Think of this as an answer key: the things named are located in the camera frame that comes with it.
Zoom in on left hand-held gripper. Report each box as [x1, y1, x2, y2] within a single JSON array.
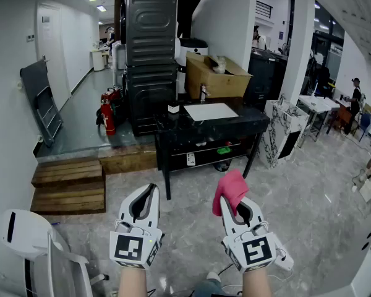
[[109, 183, 165, 270]]

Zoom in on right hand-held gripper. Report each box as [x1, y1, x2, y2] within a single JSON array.
[[220, 196, 294, 273]]

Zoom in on pink cloth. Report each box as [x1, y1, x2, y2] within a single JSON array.
[[212, 169, 250, 218]]

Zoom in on person's right forearm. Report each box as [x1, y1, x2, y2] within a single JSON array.
[[241, 269, 275, 297]]

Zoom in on person's left forearm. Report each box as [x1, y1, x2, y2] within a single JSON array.
[[117, 266, 149, 297]]

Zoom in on brown wooden steps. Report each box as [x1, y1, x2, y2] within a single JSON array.
[[30, 158, 106, 215]]

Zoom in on person's blue jeans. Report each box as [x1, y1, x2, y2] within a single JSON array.
[[193, 278, 236, 297]]

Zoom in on black marble vanity cabinet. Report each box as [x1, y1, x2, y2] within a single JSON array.
[[154, 99, 270, 200]]

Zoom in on white marble pattern cabinet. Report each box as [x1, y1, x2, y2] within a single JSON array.
[[259, 99, 310, 170]]

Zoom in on tall red fire extinguisher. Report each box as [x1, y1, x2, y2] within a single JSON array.
[[100, 99, 117, 136]]

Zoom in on white sink basin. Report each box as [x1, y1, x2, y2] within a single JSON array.
[[183, 103, 239, 122]]

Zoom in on small red fire extinguisher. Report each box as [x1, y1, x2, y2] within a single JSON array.
[[101, 87, 122, 105]]

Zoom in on white table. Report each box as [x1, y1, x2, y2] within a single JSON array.
[[298, 94, 341, 142]]

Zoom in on brown cardboard box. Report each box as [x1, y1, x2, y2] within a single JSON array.
[[184, 51, 254, 99]]

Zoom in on grey folded step ladder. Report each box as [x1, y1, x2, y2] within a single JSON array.
[[20, 59, 64, 148]]

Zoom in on clear plastic wrap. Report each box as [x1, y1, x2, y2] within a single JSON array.
[[211, 55, 228, 74]]

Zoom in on blue chair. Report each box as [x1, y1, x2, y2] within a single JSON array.
[[358, 113, 371, 142]]

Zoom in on white bin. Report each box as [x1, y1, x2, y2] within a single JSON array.
[[91, 48, 106, 72]]

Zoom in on white round water heater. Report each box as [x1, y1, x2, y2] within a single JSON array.
[[175, 37, 208, 94]]

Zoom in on white door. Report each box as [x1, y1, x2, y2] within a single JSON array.
[[36, 3, 72, 111]]

